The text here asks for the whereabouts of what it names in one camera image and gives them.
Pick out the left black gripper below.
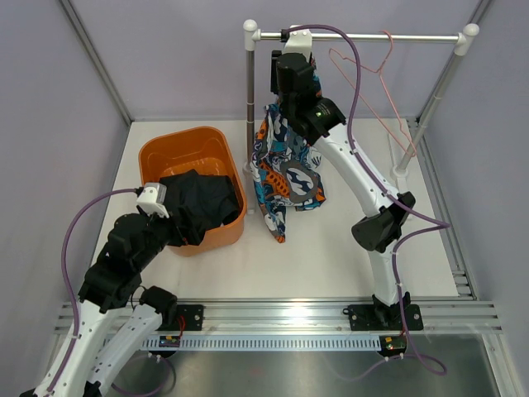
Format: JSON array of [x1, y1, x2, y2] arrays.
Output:
[[134, 204, 210, 270]]

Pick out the pink wire hanger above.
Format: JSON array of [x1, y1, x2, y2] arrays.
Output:
[[328, 31, 417, 157]]

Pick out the black shorts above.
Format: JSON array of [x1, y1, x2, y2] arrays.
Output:
[[160, 170, 241, 247]]

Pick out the colourful patterned shorts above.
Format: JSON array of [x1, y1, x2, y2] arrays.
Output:
[[250, 57, 327, 245]]

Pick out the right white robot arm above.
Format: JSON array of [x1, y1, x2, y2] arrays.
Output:
[[270, 50, 416, 330]]

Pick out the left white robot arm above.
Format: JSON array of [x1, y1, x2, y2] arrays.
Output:
[[25, 213, 179, 396]]

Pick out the metal clothes rack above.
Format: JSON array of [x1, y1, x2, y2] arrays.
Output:
[[243, 19, 479, 221]]

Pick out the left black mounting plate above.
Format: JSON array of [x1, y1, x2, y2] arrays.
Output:
[[158, 304, 204, 332]]

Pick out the black mounting plate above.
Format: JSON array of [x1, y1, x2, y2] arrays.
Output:
[[342, 304, 424, 331], [158, 304, 204, 332]]

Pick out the orange plastic laundry basket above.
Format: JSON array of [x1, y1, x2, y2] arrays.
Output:
[[138, 126, 247, 257]]

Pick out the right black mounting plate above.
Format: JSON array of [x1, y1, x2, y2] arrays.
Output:
[[342, 304, 424, 331]]

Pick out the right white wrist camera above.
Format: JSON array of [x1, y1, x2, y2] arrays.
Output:
[[281, 29, 312, 62]]

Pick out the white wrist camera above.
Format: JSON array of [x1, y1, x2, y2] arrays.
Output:
[[136, 183, 169, 218], [281, 29, 312, 62]]

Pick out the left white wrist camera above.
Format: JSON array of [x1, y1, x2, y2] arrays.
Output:
[[136, 183, 169, 218]]

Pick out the aluminium corner frame post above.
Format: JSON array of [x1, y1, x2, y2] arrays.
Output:
[[57, 0, 134, 127]]

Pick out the white slotted cable duct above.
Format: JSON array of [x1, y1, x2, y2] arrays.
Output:
[[140, 335, 382, 352]]

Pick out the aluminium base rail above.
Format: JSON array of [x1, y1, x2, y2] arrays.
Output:
[[53, 298, 503, 335]]

